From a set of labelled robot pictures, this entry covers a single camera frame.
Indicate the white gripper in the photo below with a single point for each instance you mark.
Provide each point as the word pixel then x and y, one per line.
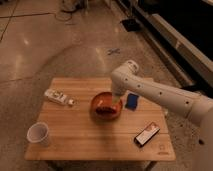
pixel 115 99

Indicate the orange ceramic bowl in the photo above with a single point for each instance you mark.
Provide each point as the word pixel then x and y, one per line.
pixel 103 107

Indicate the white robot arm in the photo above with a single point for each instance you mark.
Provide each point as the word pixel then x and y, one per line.
pixel 197 108

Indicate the blue sponge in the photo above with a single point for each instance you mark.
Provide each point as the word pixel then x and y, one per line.
pixel 132 101

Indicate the wooden table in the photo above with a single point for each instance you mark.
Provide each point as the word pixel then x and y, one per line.
pixel 75 134

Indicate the black snack package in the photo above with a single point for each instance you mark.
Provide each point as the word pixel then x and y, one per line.
pixel 146 134

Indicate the white plastic bottle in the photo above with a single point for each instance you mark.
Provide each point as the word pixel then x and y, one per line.
pixel 58 97

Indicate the white plastic cup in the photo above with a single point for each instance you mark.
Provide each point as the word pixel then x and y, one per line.
pixel 38 133

